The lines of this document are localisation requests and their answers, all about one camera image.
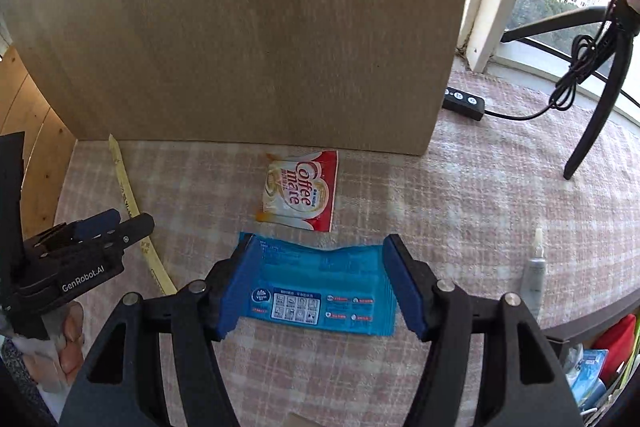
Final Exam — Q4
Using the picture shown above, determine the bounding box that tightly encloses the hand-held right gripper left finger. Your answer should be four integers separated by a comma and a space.
59, 234, 258, 427

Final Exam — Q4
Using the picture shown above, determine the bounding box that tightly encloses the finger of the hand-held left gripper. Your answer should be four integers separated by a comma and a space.
30, 208, 121, 249
104, 213, 156, 254

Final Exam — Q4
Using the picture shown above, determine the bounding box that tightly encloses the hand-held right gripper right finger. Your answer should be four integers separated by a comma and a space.
382, 234, 583, 427

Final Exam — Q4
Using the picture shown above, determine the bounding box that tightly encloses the yellow stick sachet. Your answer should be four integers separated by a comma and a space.
108, 134, 178, 297

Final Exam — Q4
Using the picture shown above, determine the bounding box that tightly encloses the blue wet wipe packet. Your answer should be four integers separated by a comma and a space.
237, 232, 396, 337

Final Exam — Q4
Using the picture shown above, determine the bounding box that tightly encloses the black storage container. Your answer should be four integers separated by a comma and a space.
542, 297, 640, 427

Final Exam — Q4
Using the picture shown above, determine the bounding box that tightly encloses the person's left hand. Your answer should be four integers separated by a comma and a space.
30, 301, 86, 389

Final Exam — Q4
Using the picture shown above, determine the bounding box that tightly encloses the pink plaid cloth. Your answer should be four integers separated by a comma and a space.
55, 72, 640, 427

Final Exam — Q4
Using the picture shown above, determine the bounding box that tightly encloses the wooden slat panel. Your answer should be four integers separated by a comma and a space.
0, 47, 77, 238

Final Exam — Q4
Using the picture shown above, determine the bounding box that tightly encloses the red white creamer sachet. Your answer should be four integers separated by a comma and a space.
256, 149, 340, 233

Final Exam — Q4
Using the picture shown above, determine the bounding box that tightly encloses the clear glue tube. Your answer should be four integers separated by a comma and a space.
520, 228, 546, 319

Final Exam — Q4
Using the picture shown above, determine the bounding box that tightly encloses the black inline remote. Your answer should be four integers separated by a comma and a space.
442, 87, 487, 122

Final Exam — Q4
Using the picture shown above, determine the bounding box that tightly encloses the blue colourful packet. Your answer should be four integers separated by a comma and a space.
570, 349, 610, 410

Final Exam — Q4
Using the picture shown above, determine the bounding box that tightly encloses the red box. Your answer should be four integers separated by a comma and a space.
597, 314, 637, 383

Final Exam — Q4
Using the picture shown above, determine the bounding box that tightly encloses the light wooden board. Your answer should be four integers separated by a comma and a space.
0, 0, 473, 156

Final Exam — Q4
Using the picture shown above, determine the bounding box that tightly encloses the black tripod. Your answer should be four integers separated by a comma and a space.
501, 0, 640, 180

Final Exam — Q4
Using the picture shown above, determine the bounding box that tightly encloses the black ring light cable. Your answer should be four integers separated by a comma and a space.
482, 0, 630, 122

